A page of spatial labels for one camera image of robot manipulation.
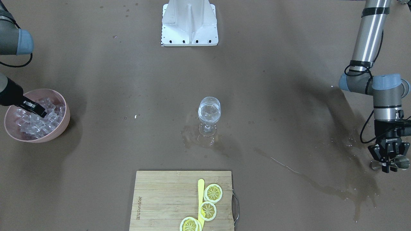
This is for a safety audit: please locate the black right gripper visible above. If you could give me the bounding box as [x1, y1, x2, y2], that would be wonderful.
[0, 77, 47, 117]

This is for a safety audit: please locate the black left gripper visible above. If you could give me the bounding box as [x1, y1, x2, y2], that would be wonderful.
[368, 119, 411, 174]

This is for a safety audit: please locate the steel double jigger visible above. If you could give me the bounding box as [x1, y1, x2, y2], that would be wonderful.
[370, 155, 410, 173]

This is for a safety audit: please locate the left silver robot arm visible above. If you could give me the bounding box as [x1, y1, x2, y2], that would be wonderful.
[339, 0, 410, 173]

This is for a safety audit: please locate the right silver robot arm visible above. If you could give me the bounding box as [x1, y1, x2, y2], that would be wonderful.
[0, 1, 47, 117]

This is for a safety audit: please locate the clear ice cubes pile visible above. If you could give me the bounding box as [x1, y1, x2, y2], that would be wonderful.
[13, 98, 68, 140]

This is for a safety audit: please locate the clear wine glass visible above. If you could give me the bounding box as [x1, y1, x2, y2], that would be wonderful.
[197, 96, 222, 137]

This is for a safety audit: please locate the pink bowl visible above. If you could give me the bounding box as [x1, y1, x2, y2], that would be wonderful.
[4, 88, 70, 143]

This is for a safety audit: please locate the bamboo cutting board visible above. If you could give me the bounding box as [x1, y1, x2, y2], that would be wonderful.
[128, 170, 239, 231]

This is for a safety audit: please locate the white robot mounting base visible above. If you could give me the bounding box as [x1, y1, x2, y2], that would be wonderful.
[161, 0, 219, 47]

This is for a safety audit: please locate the yellow plastic knife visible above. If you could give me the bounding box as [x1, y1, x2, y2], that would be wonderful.
[197, 178, 205, 230]

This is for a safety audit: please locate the lemon slice middle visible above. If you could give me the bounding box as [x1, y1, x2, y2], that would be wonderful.
[198, 201, 217, 222]

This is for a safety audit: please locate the lemon slice far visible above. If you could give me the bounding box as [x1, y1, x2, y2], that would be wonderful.
[179, 217, 202, 231]

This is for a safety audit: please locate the lemon slice near handle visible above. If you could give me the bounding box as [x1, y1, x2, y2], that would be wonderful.
[204, 183, 223, 204]

